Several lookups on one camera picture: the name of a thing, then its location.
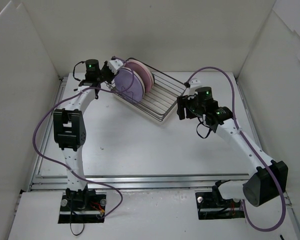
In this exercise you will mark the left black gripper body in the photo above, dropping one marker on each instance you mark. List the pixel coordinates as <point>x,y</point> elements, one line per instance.
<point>106,72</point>

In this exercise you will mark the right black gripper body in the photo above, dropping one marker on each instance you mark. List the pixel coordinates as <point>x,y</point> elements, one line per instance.
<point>182,107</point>

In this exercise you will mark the purple plate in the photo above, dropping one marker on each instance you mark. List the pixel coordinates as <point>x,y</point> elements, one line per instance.
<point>130,84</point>

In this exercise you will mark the black wire dish rack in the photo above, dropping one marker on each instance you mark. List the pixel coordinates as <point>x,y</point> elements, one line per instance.
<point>162,98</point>

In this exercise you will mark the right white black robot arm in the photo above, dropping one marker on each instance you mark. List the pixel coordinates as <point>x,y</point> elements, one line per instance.
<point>220,120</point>

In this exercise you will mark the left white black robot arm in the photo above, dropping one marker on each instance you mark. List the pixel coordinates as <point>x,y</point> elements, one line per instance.
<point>68,123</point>

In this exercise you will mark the pink plate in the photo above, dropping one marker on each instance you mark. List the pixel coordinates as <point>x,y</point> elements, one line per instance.
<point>144,73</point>

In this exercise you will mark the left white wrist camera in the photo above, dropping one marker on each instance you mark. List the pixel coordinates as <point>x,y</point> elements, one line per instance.
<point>115,65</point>

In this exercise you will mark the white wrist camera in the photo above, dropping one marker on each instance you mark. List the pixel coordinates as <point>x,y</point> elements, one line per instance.
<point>115,65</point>
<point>192,85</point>

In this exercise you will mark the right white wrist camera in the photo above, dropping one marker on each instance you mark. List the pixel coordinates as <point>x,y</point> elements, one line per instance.
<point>192,85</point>

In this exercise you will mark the aluminium left rail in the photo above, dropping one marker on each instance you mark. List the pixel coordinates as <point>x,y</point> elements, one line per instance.
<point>46,128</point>

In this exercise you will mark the aluminium rail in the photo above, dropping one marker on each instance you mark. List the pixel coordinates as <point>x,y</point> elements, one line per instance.
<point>250,120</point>
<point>46,128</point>
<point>40,183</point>

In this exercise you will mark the aluminium right rail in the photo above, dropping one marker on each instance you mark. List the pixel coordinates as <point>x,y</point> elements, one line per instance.
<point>250,120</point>

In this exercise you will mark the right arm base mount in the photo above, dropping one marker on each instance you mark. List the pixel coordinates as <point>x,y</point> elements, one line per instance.
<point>209,207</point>

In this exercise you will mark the aluminium front rail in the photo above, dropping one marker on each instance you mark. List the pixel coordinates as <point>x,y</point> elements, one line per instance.
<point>40,183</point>

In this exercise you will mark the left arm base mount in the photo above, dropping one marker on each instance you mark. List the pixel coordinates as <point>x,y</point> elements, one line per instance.
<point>83,213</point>

